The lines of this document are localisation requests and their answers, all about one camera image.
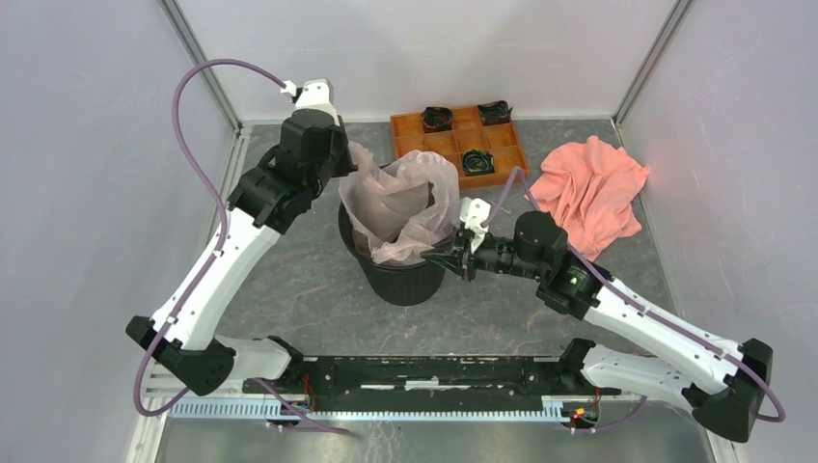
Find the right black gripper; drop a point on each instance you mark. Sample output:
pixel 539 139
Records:
pixel 457 254

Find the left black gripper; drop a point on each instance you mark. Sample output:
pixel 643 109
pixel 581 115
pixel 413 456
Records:
pixel 346 164

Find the black plastic trash bin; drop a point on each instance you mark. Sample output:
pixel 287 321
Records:
pixel 402 286

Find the pink translucent trash bag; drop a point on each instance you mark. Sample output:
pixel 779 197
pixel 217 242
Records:
pixel 402 209

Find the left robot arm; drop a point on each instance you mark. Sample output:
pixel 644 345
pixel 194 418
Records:
pixel 180 336

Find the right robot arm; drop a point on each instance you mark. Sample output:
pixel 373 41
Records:
pixel 722 383

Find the black bag roll front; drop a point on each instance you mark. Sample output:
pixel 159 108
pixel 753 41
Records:
pixel 476 162

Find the black bag roll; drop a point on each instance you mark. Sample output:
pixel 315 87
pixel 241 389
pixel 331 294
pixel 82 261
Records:
pixel 436 119
pixel 476 162
pixel 493 113

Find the orange compartment tray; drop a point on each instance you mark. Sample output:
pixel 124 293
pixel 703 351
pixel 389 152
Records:
pixel 467 132

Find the black bag roll left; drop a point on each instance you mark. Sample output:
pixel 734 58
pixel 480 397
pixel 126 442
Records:
pixel 436 119

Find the black bag roll right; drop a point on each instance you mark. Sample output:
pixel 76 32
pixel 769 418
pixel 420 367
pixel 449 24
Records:
pixel 493 113

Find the salmon pink cloth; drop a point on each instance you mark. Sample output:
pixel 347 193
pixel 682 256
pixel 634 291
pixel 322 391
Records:
pixel 588 187

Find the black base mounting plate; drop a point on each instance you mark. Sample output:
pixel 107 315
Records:
pixel 432 384

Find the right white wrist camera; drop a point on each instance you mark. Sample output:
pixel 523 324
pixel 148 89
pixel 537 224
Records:
pixel 473 215

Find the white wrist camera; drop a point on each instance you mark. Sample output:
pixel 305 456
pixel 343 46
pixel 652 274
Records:
pixel 473 215
pixel 316 94

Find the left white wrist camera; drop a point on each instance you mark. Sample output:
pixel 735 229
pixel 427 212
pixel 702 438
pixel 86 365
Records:
pixel 316 94

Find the white slotted cable duct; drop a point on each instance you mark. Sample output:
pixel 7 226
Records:
pixel 271 409

